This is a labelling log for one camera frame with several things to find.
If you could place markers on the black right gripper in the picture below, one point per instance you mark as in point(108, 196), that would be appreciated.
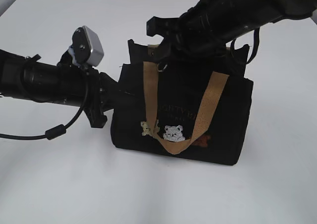
point(173, 45)

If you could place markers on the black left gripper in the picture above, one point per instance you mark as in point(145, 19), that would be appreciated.
point(92, 91)

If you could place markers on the black tote bag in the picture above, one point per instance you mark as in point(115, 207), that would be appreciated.
point(197, 110)

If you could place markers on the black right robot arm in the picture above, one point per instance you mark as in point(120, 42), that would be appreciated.
point(205, 29)

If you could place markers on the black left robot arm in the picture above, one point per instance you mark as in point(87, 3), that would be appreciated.
point(28, 79)

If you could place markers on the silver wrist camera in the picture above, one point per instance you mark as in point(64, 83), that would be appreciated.
point(86, 48)

